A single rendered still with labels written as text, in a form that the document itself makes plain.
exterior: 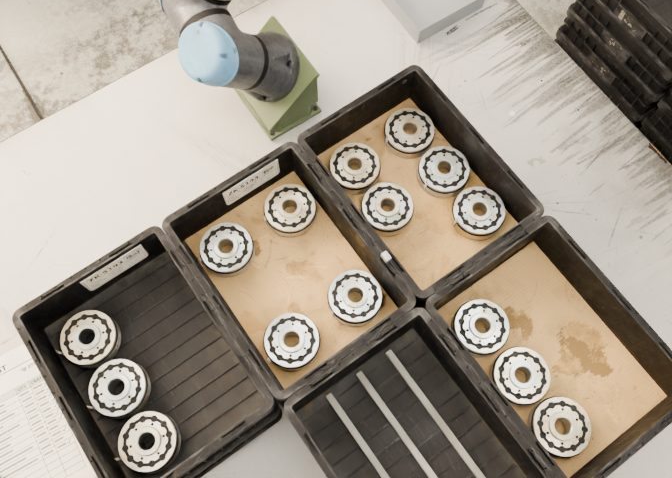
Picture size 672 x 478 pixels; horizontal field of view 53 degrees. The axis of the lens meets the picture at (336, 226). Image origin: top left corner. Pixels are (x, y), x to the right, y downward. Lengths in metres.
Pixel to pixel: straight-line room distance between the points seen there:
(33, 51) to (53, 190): 1.21
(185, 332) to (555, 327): 0.70
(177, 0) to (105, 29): 1.33
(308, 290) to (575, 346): 0.51
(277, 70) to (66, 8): 1.52
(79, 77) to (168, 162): 1.12
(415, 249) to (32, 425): 0.83
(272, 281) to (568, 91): 0.85
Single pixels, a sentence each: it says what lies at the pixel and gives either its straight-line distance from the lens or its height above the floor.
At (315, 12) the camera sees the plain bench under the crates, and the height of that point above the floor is 0.70.
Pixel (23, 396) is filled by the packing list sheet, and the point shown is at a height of 0.70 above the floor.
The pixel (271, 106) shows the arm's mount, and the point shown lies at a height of 0.78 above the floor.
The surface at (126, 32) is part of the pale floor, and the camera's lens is 2.71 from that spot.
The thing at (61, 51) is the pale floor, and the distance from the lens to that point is 2.74.
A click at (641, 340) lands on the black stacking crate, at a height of 0.90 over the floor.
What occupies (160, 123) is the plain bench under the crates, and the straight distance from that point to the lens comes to 1.64.
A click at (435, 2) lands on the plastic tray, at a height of 0.70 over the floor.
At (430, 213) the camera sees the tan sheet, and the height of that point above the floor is 0.83.
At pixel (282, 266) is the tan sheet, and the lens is 1.32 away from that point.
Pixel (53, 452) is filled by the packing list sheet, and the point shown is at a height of 0.70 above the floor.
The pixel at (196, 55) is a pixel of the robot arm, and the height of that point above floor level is 0.98.
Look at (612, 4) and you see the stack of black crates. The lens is 2.18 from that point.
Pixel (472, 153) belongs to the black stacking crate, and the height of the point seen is 0.88.
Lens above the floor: 2.08
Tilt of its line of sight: 69 degrees down
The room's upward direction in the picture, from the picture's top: straight up
